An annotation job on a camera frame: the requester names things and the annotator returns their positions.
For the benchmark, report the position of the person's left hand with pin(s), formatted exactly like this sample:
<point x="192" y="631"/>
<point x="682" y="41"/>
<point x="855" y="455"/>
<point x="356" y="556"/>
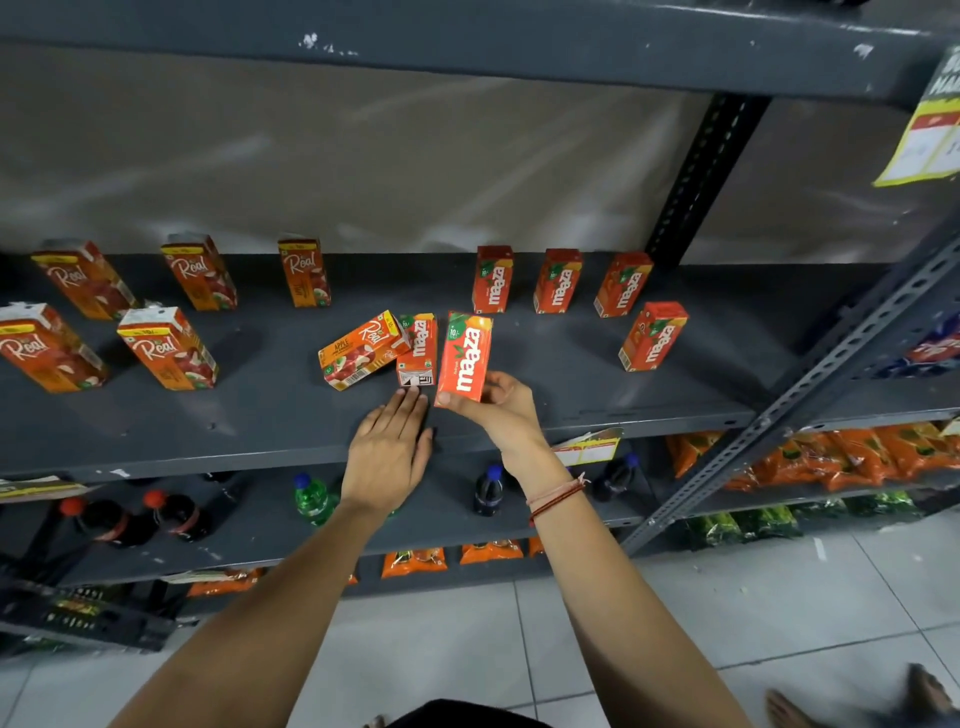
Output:
<point x="386" y="465"/>

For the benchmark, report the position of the person's right hand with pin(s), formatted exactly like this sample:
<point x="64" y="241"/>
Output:
<point x="510" y="427"/>

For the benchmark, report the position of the person's left middle finger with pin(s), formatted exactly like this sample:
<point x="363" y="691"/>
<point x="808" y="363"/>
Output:
<point x="406" y="411"/>

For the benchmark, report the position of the person's right thumb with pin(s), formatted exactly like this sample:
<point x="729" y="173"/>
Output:
<point x="459" y="402"/>

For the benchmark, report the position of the person's left little finger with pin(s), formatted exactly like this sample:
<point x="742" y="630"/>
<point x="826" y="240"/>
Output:
<point x="366" y="429"/>

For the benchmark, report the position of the person's left thumb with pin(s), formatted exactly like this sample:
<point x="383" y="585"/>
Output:
<point x="424" y="454"/>

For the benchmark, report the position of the small mango drink carton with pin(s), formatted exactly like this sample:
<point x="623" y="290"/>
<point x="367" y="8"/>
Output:
<point x="652" y="337"/>
<point x="493" y="280"/>
<point x="622" y="285"/>
<point x="420" y="352"/>
<point x="463" y="358"/>
<point x="557" y="282"/>

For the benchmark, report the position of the person's right forearm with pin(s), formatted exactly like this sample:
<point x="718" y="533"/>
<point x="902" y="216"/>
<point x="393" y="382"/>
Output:
<point x="630" y="630"/>

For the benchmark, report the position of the person's left forearm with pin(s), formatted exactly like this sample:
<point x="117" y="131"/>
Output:
<point x="255" y="645"/>

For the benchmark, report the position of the blue cap dark soda bottle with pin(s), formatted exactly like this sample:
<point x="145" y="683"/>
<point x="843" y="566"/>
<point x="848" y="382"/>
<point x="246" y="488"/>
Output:
<point x="489" y="491"/>
<point x="615" y="478"/>

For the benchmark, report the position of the small apple juice carton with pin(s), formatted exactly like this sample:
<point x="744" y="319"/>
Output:
<point x="360" y="351"/>

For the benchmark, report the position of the green bottle with blue cap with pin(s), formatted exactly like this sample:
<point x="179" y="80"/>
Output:
<point x="311" y="500"/>

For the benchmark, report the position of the grey metal shelving rack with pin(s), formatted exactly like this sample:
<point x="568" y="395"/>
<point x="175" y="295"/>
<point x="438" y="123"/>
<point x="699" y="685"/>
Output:
<point x="262" y="420"/>

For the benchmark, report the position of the orange snack packet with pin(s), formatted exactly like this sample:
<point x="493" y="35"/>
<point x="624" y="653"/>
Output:
<point x="414" y="562"/>
<point x="225" y="583"/>
<point x="491" y="552"/>

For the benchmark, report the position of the red thread wristband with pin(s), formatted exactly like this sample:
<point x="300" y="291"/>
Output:
<point x="556" y="498"/>

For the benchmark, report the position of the yellow shelf price label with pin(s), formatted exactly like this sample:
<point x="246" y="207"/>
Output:
<point x="589" y="448"/>
<point x="34" y="488"/>

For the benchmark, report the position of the tall orange juice carton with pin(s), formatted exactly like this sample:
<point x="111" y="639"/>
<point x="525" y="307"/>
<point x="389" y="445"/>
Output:
<point x="304" y="273"/>

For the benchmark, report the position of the red cap dark soda bottle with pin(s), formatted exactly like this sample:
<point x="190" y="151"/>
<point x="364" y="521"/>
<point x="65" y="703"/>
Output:
<point x="180" y="515"/>
<point x="105" y="523"/>

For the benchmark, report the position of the large red juice carton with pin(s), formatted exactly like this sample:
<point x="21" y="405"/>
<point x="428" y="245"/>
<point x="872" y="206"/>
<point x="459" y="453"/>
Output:
<point x="168" y="349"/>
<point x="46" y="349"/>
<point x="84" y="280"/>
<point x="199" y="273"/>

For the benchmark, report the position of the person's black clothing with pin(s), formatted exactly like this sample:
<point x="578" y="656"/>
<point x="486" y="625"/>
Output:
<point x="465" y="716"/>

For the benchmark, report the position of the row of green snack bags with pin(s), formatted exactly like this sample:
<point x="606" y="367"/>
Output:
<point x="772" y="520"/>

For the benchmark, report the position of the row of orange snack bags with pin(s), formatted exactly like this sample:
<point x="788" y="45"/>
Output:
<point x="855" y="454"/>

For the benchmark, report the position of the red and blue packets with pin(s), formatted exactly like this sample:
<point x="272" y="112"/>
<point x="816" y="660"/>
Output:
<point x="934" y="349"/>

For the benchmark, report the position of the large yellow hanging price tag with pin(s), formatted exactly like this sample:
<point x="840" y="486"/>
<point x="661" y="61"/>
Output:
<point x="924" y="139"/>

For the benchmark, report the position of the person's bare foot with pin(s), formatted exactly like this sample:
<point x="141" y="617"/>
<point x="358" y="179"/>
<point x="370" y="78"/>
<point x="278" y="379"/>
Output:
<point x="928" y="687"/>

